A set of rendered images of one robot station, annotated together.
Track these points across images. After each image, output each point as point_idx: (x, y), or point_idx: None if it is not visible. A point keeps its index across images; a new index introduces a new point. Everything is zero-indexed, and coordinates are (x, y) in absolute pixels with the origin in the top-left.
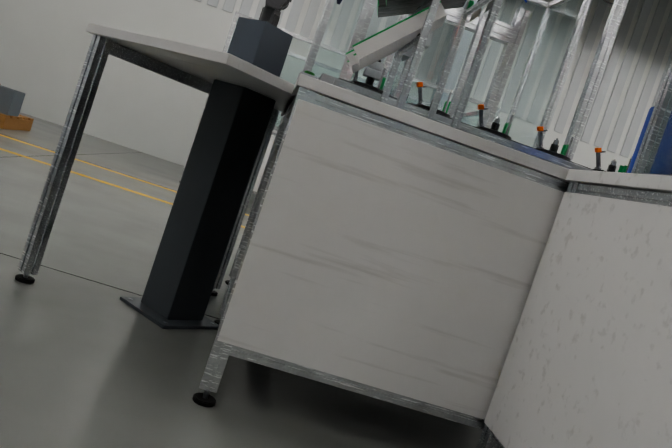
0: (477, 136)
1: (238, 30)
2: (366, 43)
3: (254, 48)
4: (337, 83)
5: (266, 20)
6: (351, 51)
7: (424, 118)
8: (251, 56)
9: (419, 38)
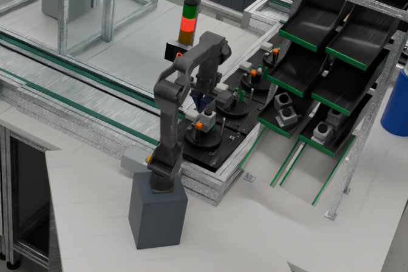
0: (401, 214)
1: (148, 214)
2: (319, 195)
3: (179, 222)
4: (226, 180)
5: (168, 186)
6: (274, 181)
7: (392, 238)
8: (178, 229)
9: (348, 166)
